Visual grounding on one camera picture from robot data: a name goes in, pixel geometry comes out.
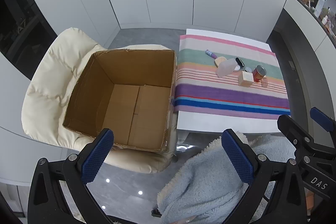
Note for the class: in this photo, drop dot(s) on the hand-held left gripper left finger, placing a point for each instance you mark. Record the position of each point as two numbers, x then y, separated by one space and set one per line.
98 155

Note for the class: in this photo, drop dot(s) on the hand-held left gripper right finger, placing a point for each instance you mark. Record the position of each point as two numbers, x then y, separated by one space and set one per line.
237 158

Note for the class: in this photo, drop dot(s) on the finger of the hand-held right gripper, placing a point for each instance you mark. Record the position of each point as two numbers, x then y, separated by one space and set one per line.
320 119
291 129

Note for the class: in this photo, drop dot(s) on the small glass bottle pink cap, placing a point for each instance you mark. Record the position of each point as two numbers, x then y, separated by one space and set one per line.
264 81

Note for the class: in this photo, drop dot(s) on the red can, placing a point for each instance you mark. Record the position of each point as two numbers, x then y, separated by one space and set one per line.
258 74

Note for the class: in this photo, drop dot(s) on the beige square box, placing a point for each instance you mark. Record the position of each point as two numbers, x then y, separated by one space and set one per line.
246 79

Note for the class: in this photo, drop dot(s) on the round grey compact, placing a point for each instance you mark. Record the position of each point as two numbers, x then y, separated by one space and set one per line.
248 70

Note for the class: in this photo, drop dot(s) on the brown cardboard box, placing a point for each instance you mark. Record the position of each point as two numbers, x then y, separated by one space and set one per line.
86 82

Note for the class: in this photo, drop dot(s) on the white round compact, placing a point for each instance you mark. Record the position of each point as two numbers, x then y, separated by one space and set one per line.
237 68

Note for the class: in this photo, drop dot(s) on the small black case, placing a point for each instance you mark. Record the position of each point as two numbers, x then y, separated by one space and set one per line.
240 61

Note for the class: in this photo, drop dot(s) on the clear jar with beige lid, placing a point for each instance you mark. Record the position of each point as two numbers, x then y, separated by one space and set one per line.
225 67

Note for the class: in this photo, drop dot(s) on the purple lip balm tube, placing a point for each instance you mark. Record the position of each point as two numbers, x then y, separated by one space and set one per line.
209 54

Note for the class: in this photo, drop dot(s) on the light blue fleece clothing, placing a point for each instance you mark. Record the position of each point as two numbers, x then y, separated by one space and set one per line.
199 187

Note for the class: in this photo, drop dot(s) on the striped colourful cloth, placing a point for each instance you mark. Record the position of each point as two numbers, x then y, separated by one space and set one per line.
223 95

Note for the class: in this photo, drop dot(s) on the cream padded chair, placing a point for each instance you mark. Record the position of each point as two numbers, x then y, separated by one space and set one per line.
52 69

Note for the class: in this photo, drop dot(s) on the white bottle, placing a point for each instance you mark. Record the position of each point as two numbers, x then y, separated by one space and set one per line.
319 5

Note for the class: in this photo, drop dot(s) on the wall outlet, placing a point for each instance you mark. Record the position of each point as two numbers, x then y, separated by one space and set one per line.
292 65

